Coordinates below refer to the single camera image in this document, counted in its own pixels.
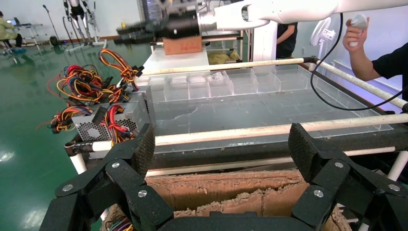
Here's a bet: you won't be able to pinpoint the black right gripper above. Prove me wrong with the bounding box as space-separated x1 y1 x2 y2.
113 10 201 45

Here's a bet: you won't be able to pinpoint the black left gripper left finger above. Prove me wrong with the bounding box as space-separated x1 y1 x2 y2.
54 123 175 231

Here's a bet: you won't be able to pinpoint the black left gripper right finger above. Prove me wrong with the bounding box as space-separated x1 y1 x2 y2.
288 122 408 231

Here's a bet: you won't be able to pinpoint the grey power supply orange wires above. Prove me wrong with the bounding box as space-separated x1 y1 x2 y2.
98 48 157 128

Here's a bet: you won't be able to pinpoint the white handheld controller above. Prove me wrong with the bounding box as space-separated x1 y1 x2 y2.
349 13 369 48

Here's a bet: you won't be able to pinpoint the person's bare forearm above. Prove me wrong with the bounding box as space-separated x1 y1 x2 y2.
346 41 385 82

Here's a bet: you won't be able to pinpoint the person's bare hand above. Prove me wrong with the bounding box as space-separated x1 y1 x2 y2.
342 15 371 49

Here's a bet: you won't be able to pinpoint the small brown cardboard box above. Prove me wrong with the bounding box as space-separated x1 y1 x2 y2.
162 36 204 56

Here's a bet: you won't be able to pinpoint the white work table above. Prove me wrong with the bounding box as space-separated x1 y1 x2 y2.
142 48 211 76

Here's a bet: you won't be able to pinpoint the humanoid robot on stand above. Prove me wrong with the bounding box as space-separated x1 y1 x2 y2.
62 0 107 53

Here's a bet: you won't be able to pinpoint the clear acrylic divider tray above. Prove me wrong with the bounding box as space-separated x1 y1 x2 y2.
135 64 394 154

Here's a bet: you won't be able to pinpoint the yellow cloth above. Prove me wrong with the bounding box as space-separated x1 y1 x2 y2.
207 51 240 65

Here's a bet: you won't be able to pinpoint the clear plastic wrap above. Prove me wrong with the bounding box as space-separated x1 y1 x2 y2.
207 71 229 83

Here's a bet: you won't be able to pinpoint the brown cardboard divider box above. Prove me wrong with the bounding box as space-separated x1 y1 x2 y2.
101 169 353 231

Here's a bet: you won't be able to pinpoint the white column stand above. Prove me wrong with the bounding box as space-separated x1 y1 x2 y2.
252 20 278 63

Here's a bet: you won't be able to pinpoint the person in black clothes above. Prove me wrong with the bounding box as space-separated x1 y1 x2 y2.
275 22 299 60

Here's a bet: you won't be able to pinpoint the white standing fan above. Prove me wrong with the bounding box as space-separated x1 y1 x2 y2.
310 17 333 61

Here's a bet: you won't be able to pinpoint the person in black shirt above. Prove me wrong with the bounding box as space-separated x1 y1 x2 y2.
371 41 408 103

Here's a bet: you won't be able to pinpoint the seated person in yellow-green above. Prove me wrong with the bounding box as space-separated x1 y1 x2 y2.
0 11 24 49

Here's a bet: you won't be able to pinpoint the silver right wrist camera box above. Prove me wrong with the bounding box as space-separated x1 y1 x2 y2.
137 0 173 21

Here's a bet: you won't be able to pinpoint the grey power supply red wires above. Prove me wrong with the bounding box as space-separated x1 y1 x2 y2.
103 102 142 147

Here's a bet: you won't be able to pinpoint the grey power supply coloured wires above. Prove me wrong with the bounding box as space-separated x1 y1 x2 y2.
37 105 109 142
46 64 106 107
95 76 128 106
106 217 135 231

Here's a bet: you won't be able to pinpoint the metal frame desk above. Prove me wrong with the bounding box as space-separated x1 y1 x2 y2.
13 22 44 51

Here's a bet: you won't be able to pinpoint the black controller cable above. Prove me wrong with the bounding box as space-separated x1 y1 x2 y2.
309 13 408 112

